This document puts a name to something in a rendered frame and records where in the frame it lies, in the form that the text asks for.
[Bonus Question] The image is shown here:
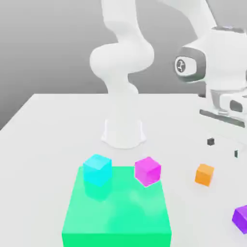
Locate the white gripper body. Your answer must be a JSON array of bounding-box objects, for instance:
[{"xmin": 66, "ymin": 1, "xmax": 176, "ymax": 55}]
[{"xmin": 199, "ymin": 108, "xmax": 247, "ymax": 145}]

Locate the small orange cube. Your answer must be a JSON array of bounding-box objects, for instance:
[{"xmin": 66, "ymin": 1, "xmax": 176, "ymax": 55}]
[{"xmin": 194, "ymin": 163, "xmax": 215, "ymax": 188}]

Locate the small purple cube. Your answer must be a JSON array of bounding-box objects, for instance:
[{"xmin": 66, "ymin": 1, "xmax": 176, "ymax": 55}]
[{"xmin": 232, "ymin": 205, "xmax": 247, "ymax": 235}]

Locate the small magenta cube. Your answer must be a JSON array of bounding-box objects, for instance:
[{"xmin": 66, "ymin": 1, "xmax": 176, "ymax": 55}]
[{"xmin": 134, "ymin": 156, "xmax": 162, "ymax": 188}]

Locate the small cyan cube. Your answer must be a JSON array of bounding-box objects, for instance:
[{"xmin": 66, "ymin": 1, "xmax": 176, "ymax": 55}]
[{"xmin": 82, "ymin": 153, "xmax": 113, "ymax": 188}]

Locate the large green box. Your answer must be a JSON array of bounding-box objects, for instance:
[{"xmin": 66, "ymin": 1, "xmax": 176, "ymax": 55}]
[{"xmin": 61, "ymin": 165, "xmax": 173, "ymax": 247}]

